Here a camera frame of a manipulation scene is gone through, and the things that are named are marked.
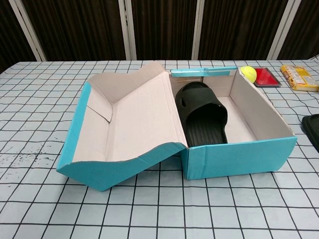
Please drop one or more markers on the black rubber slipper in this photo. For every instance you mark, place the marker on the black rubber slipper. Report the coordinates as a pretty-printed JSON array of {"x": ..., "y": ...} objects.
[
  {"x": 199, "y": 99},
  {"x": 312, "y": 132}
]

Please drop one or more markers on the light blue cardboard shoe box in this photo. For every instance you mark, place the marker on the light blue cardboard shoe box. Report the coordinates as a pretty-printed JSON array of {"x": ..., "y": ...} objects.
[{"x": 236, "y": 161}]

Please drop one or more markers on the black corrugated partition panel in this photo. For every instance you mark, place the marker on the black corrugated partition panel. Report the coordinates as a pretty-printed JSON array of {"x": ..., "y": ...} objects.
[
  {"x": 79, "y": 27},
  {"x": 306, "y": 25},
  {"x": 236, "y": 22},
  {"x": 164, "y": 27},
  {"x": 10, "y": 37}
]

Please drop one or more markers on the white checked tablecloth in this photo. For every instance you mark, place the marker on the white checked tablecloth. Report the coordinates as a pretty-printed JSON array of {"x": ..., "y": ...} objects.
[{"x": 149, "y": 211}]

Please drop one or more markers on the yellow-green tennis ball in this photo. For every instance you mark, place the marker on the yellow-green tennis ball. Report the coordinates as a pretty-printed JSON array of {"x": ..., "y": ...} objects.
[{"x": 249, "y": 73}]

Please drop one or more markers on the red flat case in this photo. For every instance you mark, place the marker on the red flat case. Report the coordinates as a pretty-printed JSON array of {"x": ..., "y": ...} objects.
[{"x": 265, "y": 76}]

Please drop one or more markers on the yellow snack packet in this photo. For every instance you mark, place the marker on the yellow snack packet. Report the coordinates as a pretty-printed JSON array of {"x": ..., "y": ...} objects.
[{"x": 299, "y": 78}]

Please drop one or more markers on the white metal partition post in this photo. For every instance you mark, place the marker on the white metal partition post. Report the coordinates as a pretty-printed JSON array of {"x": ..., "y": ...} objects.
[
  {"x": 28, "y": 30},
  {"x": 199, "y": 30},
  {"x": 282, "y": 25},
  {"x": 126, "y": 30}
]

